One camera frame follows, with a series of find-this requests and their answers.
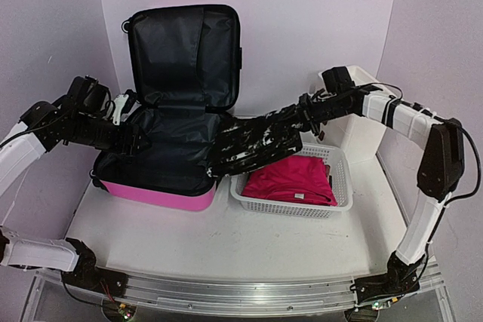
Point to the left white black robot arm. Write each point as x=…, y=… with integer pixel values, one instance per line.
x=84, y=117

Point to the plaid garment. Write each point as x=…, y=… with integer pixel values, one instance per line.
x=328, y=175

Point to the magenta garment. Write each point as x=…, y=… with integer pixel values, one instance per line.
x=296, y=179

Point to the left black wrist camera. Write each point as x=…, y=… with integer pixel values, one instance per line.
x=87, y=94

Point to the black white patterned garment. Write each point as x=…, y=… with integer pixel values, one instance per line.
x=243, y=145

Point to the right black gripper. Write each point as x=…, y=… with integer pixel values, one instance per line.
x=305, y=111

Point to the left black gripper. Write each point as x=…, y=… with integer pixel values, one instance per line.
x=128, y=148

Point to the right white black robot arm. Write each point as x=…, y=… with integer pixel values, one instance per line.
x=441, y=167

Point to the white three-drawer storage cabinet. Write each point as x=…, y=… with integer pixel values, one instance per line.
x=359, y=138

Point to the pink cartoon child suitcase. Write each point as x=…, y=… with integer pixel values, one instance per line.
x=186, y=63

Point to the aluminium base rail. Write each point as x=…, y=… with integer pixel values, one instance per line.
x=51, y=299

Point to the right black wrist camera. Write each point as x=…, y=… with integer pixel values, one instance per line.
x=337, y=80

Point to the white perforated plastic basket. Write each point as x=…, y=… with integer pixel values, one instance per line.
x=342, y=188

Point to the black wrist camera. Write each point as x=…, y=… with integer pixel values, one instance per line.
x=87, y=94
x=337, y=80

